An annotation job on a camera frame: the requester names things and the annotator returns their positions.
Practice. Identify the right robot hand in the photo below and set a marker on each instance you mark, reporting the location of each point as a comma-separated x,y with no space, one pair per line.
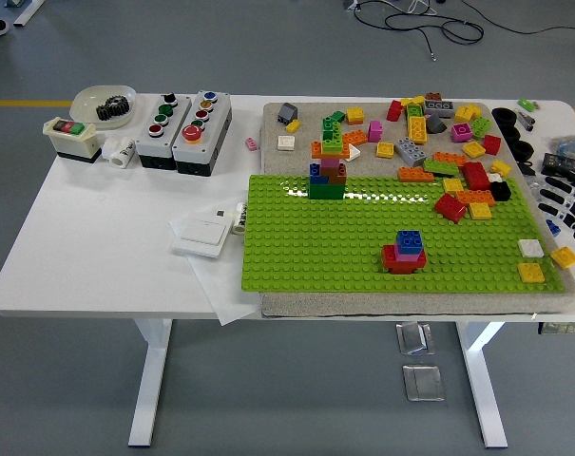
567,195

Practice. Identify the blue two-by-two brick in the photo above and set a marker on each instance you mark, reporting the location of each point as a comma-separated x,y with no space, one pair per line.
409,241

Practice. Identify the magenta two-by-two brick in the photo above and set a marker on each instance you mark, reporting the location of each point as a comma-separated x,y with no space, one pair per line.
407,256

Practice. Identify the black brick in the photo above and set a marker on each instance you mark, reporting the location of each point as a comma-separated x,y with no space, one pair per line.
501,191

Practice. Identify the orange brick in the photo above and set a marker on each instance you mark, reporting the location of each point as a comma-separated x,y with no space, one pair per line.
356,138
448,157
415,175
474,196

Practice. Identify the red two-by-four brick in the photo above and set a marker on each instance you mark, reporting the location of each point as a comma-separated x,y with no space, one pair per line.
474,176
391,266

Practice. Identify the long green brick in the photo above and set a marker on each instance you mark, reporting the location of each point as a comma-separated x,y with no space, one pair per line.
439,167

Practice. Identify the grey brick with rings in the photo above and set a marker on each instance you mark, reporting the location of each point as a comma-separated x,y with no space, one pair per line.
439,108

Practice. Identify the grey two-by-four brick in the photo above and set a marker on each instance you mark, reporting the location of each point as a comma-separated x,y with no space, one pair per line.
410,151

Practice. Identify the long yellow brick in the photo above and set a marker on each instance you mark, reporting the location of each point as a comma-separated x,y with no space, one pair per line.
417,129

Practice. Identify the brown brick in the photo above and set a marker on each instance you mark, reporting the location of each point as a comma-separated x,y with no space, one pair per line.
433,96

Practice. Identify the small yellow brick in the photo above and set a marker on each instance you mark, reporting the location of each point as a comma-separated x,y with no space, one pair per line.
293,126
405,102

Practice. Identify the small white slope brick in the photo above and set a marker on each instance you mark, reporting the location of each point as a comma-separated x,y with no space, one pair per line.
354,152

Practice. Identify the multicoloured brick tower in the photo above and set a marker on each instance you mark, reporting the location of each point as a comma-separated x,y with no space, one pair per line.
326,191

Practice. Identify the white flat brick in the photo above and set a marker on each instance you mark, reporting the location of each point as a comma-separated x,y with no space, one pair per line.
286,142

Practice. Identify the dark grey slope brick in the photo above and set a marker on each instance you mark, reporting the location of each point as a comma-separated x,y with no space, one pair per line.
287,114

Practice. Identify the small pink brick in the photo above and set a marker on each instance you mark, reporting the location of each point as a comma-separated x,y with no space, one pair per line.
252,144

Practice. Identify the black electronic module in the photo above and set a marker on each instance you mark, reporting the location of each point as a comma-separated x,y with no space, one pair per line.
560,162

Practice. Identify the small blue part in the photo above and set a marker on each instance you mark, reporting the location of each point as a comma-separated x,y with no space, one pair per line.
553,227

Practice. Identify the small black part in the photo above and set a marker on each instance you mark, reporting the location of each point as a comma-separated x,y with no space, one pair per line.
527,167

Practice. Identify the metal hand tool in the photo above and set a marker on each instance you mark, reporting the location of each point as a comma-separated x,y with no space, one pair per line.
524,121

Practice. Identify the small green block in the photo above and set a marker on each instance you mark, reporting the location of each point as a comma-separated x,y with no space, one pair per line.
524,103

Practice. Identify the desk control panel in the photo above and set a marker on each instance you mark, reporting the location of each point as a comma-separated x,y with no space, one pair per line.
565,328

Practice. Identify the white table leg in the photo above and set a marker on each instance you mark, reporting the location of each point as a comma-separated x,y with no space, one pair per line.
482,380
154,370

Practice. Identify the metal floor socket cover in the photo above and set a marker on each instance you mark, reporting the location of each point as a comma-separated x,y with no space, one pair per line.
424,382
414,338

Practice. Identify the green studded baseplate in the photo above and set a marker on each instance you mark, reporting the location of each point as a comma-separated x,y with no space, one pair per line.
315,247

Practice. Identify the grey-brown mat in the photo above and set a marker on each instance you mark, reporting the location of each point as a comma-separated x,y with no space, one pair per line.
315,304

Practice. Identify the small white printed fitting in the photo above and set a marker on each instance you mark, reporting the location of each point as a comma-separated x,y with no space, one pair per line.
239,221

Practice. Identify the translucent white sheet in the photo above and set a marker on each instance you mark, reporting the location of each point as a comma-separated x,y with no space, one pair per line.
220,297

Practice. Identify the control box with emergency stop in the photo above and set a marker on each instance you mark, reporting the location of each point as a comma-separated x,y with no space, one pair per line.
206,148

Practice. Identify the three-button control box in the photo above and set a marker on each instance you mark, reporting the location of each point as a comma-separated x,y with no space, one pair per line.
147,147

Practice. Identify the white pipe tee fitting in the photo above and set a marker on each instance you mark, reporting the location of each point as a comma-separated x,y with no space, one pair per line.
120,153

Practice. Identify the black metal gears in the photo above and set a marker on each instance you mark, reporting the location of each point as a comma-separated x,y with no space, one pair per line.
112,109

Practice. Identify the white table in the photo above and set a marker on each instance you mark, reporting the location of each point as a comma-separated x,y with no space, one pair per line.
101,214

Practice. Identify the white bowl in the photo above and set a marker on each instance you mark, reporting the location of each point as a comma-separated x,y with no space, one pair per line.
83,102

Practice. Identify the white furniture foot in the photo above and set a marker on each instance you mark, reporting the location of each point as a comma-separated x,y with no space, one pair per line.
28,12

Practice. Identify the white wall switch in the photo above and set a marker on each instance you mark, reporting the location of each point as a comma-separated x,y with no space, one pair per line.
201,235

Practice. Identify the beige red-green switch box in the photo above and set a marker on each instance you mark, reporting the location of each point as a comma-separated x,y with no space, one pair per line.
73,145

